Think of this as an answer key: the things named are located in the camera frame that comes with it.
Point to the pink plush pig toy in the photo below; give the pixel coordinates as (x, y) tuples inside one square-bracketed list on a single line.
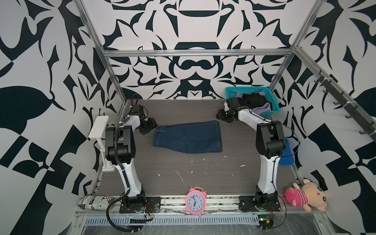
[(307, 196)]

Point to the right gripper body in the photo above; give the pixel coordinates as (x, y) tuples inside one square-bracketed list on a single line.
[(225, 114)]

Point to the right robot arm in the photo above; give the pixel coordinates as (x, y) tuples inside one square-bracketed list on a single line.
[(270, 144)]

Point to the small green circuit board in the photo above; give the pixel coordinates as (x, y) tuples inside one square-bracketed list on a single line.
[(265, 222)]

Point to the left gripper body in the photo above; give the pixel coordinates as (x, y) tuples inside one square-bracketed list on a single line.
[(149, 125)]

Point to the black coat hook rail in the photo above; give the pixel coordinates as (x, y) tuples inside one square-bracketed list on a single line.
[(350, 105)]

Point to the white slotted cable duct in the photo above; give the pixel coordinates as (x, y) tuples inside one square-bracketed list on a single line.
[(159, 220)]

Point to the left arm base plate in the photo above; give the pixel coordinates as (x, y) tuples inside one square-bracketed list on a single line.
[(149, 203)]

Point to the lavender garment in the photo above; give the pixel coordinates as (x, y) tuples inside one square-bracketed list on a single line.
[(258, 111)]

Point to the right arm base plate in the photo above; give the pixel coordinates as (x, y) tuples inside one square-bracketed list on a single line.
[(259, 203)]

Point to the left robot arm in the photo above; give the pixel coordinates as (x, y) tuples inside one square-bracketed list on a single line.
[(120, 151)]

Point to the bright blue cloth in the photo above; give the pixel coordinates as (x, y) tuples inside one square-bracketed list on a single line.
[(287, 156)]

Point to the rolled newspaper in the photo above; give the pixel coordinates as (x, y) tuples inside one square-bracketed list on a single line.
[(95, 203)]

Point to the white box on stand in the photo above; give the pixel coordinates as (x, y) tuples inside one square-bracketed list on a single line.
[(98, 133)]

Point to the black garment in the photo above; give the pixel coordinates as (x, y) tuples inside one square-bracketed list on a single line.
[(255, 100)]

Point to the dark blue denim skirt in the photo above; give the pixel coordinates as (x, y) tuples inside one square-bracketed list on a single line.
[(190, 138)]

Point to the pink alarm clock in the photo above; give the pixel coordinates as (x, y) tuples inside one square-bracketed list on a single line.
[(196, 201)]

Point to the teal plastic basket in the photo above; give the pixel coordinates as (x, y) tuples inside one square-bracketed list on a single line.
[(232, 92)]

